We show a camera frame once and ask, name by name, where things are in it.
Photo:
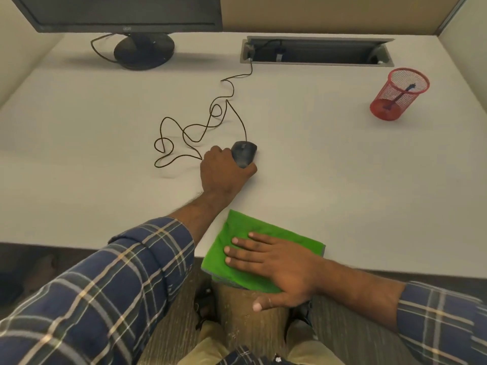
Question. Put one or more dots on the person's left hand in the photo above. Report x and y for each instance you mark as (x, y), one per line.
(220, 176)

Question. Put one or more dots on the person's right hand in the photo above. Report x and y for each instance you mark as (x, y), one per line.
(293, 273)

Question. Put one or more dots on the person's right middle finger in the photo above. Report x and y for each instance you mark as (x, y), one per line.
(245, 253)

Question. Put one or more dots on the person's left thumb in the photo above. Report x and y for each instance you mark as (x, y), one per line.
(250, 172)

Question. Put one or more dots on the person's right thumb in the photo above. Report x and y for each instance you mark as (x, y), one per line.
(270, 301)

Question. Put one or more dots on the person's right little finger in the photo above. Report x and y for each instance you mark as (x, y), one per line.
(264, 238)

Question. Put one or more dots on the black computer mouse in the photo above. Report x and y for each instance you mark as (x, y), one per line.
(245, 152)

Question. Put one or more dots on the green microfibre cloth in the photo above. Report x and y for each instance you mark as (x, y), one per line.
(243, 228)

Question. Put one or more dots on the person's right forearm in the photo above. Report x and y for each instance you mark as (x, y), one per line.
(361, 288)

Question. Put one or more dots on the person's left forearm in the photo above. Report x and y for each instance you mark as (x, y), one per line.
(198, 216)

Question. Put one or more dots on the black sandal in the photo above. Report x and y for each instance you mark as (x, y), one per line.
(207, 300)
(300, 315)

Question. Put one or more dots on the beige trousers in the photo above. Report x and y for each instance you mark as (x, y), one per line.
(304, 349)

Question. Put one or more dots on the red mesh pen holder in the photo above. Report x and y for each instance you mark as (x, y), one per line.
(388, 110)

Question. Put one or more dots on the blue plaid shirt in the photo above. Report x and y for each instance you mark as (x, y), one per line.
(95, 300)

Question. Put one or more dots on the black round monitor stand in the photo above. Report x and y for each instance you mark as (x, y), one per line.
(144, 51)

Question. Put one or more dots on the dark blue pen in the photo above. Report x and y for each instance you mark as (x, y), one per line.
(399, 96)

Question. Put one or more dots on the black computer monitor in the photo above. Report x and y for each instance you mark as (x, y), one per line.
(125, 11)

